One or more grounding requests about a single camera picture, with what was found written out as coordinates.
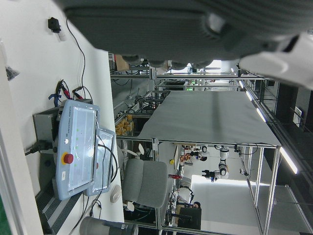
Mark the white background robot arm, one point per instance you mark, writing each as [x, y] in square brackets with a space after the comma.
[223, 166]

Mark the yellow background crates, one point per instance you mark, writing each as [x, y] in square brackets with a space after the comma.
[123, 124]

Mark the black finned box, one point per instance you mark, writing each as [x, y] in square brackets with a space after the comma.
[53, 209]

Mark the red black clip leads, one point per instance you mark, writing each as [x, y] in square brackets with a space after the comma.
[63, 90]
[79, 91]

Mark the aluminium canopy frame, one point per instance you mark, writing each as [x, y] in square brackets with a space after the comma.
[258, 176]

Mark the ceiling light strip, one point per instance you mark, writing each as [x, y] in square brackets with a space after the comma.
[288, 160]
[260, 114]
[249, 95]

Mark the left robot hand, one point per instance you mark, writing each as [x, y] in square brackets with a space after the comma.
[151, 27]

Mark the black background monitor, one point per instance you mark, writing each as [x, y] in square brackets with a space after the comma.
[189, 219]

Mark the brown background cardboard box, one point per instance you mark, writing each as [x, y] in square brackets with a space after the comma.
[121, 62]

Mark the white mouse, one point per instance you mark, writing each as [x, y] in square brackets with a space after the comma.
[115, 193]

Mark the grey control box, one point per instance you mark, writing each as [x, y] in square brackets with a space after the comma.
[43, 124]

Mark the black and white adapter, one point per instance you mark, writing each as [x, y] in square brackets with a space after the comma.
[54, 24]

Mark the grey canopy sheet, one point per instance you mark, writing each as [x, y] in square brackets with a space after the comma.
[210, 117]

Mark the grey-blue teach pendant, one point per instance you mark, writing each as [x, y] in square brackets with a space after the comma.
[78, 149]
[106, 135]

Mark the black power plug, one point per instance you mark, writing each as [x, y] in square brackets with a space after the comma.
[40, 146]

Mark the person in white shirt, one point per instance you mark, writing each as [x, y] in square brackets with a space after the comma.
[203, 158]

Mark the grey office chair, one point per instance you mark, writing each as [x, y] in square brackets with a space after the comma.
[145, 181]

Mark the person in dark shirt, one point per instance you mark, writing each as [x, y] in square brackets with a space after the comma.
[197, 205]

